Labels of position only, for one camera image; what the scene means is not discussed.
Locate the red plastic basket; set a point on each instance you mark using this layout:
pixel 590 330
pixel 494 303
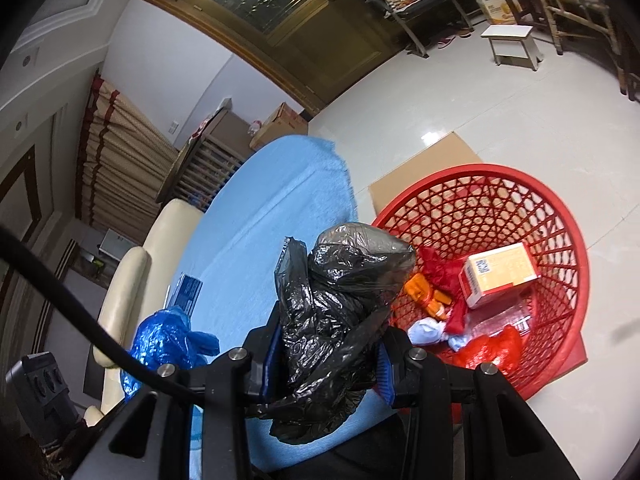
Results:
pixel 565 350

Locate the black metal chair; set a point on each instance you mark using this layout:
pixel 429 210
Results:
pixel 415 2

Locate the cream leather sofa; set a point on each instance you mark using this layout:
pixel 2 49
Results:
pixel 125 285

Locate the yellow printed box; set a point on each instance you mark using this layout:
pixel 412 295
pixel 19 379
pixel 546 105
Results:
pixel 495 0

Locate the blue small box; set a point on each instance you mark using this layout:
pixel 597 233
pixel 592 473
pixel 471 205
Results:
pixel 187 292

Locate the clear plastic packaging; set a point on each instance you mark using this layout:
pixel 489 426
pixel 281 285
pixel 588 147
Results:
pixel 500 317

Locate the beige curtain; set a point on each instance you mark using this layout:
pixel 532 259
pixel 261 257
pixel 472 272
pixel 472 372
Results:
pixel 120 160

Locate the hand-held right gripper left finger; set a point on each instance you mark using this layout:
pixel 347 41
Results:
pixel 272 355

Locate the red plastic bag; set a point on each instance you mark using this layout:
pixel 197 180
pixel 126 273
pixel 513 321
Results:
pixel 440 270
pixel 490 352

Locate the orange snack packet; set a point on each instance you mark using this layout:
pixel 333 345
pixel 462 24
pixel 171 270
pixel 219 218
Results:
pixel 420 290

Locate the wooden chair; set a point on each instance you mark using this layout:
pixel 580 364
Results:
pixel 575 5

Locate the black plastic bag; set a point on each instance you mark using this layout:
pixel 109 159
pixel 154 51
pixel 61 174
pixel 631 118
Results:
pixel 330 300

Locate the wooden crib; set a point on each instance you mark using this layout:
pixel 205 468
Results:
pixel 210 170

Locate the grey box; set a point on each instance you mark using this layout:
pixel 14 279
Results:
pixel 117 246

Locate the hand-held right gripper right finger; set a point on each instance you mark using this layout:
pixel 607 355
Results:
pixel 385 375

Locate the wooden door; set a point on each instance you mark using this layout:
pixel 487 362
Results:
pixel 300 50

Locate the orange and white box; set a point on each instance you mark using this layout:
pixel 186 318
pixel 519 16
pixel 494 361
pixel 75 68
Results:
pixel 505 267

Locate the white tissue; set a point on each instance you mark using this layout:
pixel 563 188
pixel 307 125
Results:
pixel 425 332

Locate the white stool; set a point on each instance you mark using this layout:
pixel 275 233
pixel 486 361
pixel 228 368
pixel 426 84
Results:
pixel 510 34

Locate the blue plastic bag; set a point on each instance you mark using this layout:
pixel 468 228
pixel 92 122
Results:
pixel 160 340

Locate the flat cardboard sheet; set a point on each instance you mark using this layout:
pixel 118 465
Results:
pixel 425 170

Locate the cardboard box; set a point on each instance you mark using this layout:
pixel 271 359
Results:
pixel 280 122

